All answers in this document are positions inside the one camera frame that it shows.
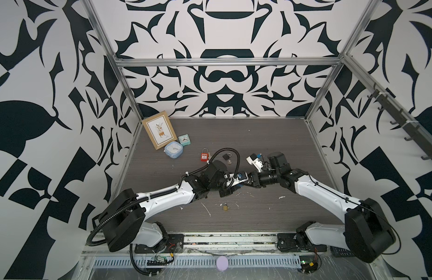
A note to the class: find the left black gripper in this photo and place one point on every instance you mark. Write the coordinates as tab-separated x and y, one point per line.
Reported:
227	192

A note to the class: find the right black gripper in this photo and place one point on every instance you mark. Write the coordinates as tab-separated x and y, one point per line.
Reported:
256	182

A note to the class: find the red padlock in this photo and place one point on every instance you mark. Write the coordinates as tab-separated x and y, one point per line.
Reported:
204	155

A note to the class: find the small black padlock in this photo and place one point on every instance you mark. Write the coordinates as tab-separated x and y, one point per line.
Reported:
227	156

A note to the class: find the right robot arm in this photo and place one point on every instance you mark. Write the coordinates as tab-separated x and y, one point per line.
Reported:
364	230

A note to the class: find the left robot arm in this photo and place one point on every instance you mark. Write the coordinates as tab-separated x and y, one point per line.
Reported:
124	222

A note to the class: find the green square alarm clock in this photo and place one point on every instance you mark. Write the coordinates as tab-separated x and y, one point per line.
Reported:
184	140

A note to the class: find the blue square alarm clock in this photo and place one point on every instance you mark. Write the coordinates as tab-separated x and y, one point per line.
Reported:
173	150

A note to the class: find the purple round lid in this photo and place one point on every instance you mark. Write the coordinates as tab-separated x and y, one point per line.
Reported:
222	263

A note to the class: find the right circuit board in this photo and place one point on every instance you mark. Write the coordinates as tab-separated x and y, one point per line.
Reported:
311	265

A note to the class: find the circuit board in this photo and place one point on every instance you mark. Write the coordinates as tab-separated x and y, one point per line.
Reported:
311	265
160	259

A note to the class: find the left circuit board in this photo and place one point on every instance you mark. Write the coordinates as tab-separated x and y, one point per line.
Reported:
160	259

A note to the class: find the black remote control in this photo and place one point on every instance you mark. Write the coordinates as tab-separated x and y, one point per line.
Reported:
340	252

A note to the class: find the black coat hook rack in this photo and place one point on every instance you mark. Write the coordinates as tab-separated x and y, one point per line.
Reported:
401	118

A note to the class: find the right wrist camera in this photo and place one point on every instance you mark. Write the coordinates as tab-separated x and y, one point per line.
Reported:
256	161

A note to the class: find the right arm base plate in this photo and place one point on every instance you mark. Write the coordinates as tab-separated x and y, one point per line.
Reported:
297	242

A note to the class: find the wooden picture frame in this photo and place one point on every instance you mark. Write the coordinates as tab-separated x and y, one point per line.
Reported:
159	130

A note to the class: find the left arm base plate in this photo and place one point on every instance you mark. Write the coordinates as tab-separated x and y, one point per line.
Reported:
172	242

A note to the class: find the white slotted cable duct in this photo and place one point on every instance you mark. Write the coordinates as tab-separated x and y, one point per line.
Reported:
209	261

